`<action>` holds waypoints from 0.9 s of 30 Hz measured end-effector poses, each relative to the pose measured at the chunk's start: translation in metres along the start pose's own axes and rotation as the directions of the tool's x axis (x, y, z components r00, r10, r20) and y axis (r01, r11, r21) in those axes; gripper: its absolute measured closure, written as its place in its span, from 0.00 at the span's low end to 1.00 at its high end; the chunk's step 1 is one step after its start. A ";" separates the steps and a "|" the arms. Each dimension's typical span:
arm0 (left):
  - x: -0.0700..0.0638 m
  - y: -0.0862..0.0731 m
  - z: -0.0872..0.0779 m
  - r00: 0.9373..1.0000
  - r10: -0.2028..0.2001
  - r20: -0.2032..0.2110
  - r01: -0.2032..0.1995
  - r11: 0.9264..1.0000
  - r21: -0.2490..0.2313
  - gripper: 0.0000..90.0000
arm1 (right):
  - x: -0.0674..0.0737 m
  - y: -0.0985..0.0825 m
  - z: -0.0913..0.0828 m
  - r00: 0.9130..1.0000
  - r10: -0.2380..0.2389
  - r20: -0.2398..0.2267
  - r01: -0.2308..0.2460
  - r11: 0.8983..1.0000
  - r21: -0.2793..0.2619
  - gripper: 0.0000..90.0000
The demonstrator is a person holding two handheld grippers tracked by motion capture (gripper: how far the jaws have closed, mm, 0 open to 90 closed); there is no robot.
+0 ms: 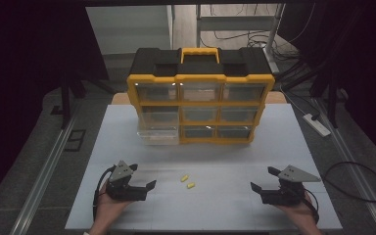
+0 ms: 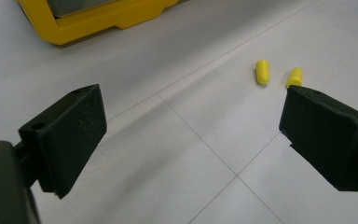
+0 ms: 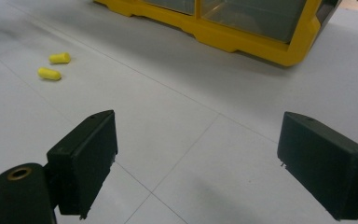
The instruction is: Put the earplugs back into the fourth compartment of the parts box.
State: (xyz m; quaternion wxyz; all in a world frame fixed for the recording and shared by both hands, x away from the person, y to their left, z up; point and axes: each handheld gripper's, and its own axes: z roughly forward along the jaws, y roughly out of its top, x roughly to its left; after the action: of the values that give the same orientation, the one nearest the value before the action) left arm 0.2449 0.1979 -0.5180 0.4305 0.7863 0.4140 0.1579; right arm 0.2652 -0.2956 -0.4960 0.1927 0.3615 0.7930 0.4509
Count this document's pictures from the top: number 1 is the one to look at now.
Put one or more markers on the person's left hand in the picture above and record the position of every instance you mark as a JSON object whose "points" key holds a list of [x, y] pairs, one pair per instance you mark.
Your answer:
{"points": [[109, 209]]}

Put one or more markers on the clear plastic drawer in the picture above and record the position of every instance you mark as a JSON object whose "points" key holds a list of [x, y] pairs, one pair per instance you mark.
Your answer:
{"points": [[158, 135]]}

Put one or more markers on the grid of clear organizer drawers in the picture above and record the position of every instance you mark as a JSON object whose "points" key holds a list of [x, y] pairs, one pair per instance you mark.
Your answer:
{"points": [[199, 114]]}

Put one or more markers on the white desk leg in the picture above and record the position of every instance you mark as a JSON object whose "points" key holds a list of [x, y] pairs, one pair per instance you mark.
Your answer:
{"points": [[272, 39]]}

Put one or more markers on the grey metal shelf frame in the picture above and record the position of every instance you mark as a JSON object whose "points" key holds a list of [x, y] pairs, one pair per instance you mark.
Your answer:
{"points": [[231, 23]]}

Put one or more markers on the white power strip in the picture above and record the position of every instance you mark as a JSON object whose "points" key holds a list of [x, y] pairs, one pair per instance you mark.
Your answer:
{"points": [[318, 126]]}

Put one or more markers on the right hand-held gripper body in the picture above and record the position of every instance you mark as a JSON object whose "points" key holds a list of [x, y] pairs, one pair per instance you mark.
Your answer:
{"points": [[282, 194]]}

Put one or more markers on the black metal stand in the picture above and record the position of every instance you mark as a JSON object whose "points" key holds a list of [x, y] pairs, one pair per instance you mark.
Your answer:
{"points": [[331, 98], [66, 98]]}

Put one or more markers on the yellow foam earplug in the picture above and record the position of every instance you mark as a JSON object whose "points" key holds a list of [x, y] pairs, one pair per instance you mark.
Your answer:
{"points": [[191, 185], [184, 178]]}

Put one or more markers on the yellow and black organizer cabinet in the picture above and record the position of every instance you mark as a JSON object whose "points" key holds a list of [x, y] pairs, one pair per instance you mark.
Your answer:
{"points": [[202, 69]]}

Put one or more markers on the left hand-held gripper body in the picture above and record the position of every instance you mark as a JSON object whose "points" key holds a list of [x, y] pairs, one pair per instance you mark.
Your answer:
{"points": [[125, 191]]}

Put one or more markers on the person's right hand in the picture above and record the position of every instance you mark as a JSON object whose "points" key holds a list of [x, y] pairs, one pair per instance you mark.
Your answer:
{"points": [[298, 212]]}

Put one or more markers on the white panel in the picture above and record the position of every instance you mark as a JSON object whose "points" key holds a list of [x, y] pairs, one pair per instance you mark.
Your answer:
{"points": [[127, 29]]}

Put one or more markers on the black plug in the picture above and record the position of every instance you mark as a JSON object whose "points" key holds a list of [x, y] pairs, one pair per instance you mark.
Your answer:
{"points": [[315, 116]]}

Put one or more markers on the metal floor rail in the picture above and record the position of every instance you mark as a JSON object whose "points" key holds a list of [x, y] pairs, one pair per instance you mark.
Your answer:
{"points": [[355, 173], [45, 176]]}

